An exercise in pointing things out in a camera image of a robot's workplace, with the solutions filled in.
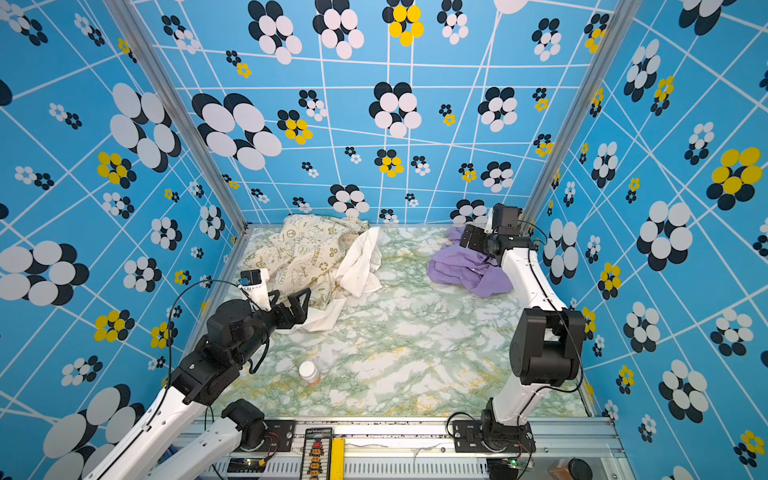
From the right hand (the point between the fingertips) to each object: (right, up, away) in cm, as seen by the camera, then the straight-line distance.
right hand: (479, 238), depth 91 cm
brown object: (+12, -55, -23) cm, 61 cm away
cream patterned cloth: (-55, -4, +3) cm, 55 cm away
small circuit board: (-63, -57, -19) cm, 86 cm away
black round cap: (+12, -50, -29) cm, 59 cm away
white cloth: (-38, -11, +8) cm, 41 cm away
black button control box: (-45, -53, -20) cm, 72 cm away
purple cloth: (-5, -9, +13) cm, 17 cm away
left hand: (-50, -13, -20) cm, 55 cm away
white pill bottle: (-49, -36, -14) cm, 62 cm away
